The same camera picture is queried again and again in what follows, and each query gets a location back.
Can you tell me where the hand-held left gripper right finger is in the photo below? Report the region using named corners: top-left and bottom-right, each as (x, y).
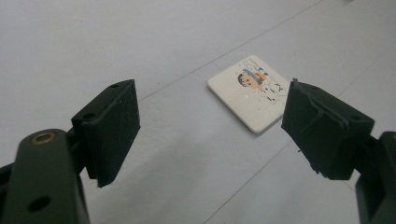
top-left (280, 77), bottom-right (375, 181)

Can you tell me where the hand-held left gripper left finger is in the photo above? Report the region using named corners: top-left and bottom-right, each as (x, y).
top-left (71, 78), bottom-right (142, 189)

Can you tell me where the white printed square coaster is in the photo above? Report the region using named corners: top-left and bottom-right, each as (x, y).
top-left (206, 54), bottom-right (290, 135)

